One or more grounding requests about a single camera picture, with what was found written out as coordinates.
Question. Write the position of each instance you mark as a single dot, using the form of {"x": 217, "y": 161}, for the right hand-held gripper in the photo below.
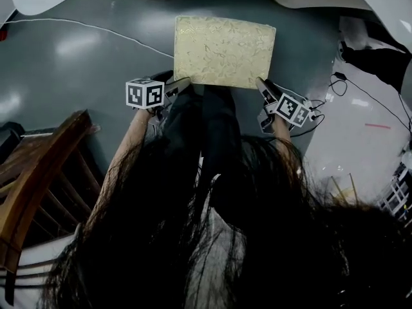
{"x": 291, "y": 109}

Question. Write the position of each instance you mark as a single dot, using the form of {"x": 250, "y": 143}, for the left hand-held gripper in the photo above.
{"x": 145, "y": 95}

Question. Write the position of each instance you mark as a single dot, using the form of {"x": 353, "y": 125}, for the person's black trousers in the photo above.
{"x": 209, "y": 130}

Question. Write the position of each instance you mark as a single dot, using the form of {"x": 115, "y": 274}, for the person's left forearm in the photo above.
{"x": 125, "y": 153}

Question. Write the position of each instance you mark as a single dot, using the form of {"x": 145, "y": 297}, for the cream upholstered stool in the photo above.
{"x": 225, "y": 50}

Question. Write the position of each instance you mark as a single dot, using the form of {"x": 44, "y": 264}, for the white metal rack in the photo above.
{"x": 397, "y": 195}

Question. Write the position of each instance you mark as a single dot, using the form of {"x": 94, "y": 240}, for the white ribbed platform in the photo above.
{"x": 29, "y": 269}

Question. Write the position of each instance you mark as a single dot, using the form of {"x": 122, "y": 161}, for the person's right forearm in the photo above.
{"x": 280, "y": 130}

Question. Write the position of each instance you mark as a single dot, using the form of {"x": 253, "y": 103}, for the person's white blouse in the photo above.
{"x": 212, "y": 262}

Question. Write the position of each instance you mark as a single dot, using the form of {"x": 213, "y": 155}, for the red floor tape strip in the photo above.
{"x": 377, "y": 126}

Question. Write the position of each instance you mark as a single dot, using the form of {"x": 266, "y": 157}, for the dark wooden slatted chair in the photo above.
{"x": 38, "y": 179}

